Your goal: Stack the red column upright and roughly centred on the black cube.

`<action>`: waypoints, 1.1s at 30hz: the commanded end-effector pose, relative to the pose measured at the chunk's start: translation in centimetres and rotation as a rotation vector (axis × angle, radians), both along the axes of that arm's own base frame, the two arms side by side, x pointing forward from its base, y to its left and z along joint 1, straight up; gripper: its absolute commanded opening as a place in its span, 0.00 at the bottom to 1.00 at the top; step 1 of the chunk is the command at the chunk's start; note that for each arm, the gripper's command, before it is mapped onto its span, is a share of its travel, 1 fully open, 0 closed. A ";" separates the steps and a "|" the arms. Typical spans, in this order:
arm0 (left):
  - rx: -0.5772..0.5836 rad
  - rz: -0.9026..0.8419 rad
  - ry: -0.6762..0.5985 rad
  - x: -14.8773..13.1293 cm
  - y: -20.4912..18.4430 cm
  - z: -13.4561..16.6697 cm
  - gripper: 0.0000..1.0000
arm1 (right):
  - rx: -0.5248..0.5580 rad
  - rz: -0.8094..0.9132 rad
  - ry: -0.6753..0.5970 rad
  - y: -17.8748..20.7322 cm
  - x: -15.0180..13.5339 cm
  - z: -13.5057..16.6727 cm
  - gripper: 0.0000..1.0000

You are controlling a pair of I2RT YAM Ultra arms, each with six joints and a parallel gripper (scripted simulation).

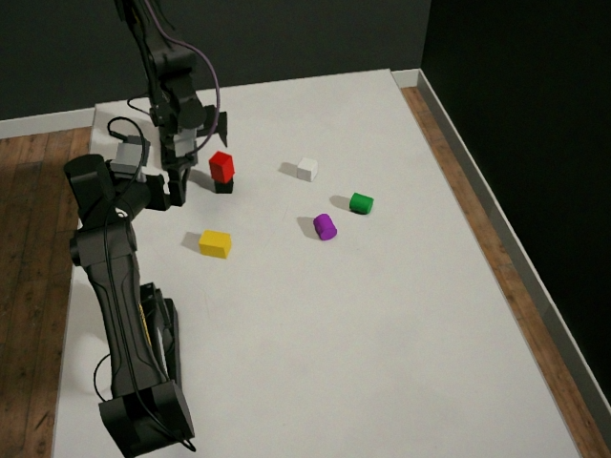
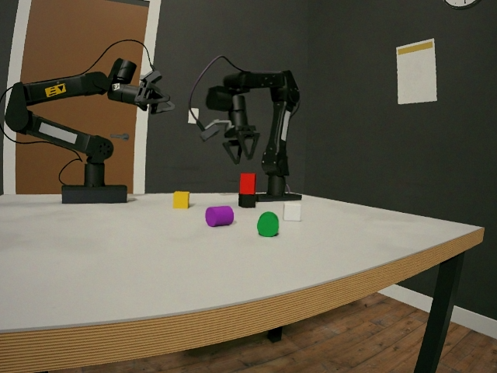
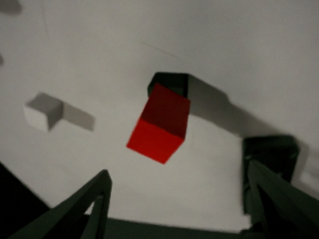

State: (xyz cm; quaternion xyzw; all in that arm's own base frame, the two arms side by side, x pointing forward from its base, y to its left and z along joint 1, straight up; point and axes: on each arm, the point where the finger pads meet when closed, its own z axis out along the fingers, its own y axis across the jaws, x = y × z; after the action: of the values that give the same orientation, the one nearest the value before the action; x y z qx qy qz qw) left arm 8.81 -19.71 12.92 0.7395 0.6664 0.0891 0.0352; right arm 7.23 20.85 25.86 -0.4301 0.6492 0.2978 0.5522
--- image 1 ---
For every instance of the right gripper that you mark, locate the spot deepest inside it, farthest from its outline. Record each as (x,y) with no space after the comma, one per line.
(147,191)

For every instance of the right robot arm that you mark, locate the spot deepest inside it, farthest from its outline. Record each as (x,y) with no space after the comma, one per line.
(133,320)

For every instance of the white cube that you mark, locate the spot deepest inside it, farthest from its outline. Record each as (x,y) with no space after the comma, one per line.
(307,169)

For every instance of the purple cylinder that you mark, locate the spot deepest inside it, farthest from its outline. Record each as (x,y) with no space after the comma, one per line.
(325,227)

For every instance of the red rectangular block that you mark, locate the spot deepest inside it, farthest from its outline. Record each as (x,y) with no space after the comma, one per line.
(221,167)

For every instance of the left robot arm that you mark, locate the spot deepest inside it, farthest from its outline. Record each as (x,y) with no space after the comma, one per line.
(170,65)

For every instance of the yellow block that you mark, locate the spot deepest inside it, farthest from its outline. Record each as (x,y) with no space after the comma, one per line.
(215,244)

